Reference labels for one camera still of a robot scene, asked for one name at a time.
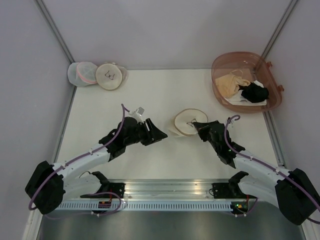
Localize beige round mesh laundry bag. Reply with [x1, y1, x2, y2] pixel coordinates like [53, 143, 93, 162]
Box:
[166, 108, 209, 138]

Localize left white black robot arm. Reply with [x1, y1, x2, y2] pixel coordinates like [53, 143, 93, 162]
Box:
[24, 116, 167, 215]

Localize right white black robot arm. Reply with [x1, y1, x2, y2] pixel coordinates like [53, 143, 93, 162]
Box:
[193, 121, 320, 226]

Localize beige bra in basket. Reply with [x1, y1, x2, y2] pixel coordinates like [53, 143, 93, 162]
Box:
[215, 69, 251, 99]

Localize beige mesh bag at back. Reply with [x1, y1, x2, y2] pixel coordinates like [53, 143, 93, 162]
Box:
[95, 62, 129, 91]

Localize white pink-trim mesh laundry bag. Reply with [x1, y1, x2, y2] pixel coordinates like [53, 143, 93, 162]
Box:
[67, 61, 98, 87]

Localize white garment in basket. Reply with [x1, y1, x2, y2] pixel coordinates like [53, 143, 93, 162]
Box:
[225, 81, 267, 107]

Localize black garment in basket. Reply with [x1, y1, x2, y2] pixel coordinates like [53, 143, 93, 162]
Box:
[239, 82, 269, 104]

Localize brown translucent plastic basket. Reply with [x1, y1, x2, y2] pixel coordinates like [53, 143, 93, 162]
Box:
[211, 51, 284, 113]

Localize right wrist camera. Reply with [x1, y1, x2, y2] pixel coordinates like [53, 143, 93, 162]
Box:
[226, 117, 236, 128]

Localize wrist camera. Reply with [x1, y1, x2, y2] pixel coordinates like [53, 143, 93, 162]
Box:
[129, 107, 145, 123]
[226, 117, 236, 128]

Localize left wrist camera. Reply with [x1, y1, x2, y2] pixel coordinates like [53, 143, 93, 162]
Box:
[129, 107, 145, 123]

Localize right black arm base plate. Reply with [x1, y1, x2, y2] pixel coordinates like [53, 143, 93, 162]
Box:
[211, 171, 256, 200]

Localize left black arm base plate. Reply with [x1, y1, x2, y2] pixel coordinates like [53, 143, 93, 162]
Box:
[80, 171, 126, 199]

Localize aluminium front rail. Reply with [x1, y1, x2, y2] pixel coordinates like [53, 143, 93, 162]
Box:
[34, 178, 308, 202]

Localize white slotted cable duct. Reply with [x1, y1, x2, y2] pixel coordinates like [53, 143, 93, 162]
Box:
[56, 199, 233, 212]

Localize right aluminium frame post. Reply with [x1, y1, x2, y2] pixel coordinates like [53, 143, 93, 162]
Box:
[261, 0, 300, 59]

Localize aluminium frame post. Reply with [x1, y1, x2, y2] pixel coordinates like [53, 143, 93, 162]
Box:
[261, 0, 300, 59]
[33, 0, 75, 64]

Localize left aluminium frame post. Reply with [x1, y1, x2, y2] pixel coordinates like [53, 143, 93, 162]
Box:
[33, 0, 75, 64]

